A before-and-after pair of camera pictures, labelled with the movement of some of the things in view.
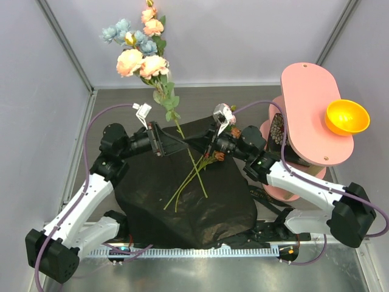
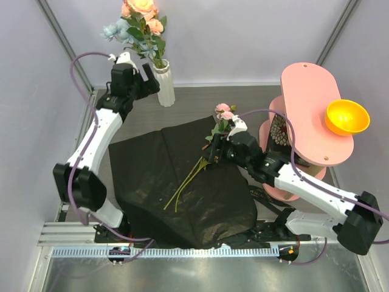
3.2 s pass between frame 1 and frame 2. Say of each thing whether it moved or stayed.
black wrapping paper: stayed
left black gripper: moved
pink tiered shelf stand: stayed
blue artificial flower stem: stayed
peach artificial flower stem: stayed
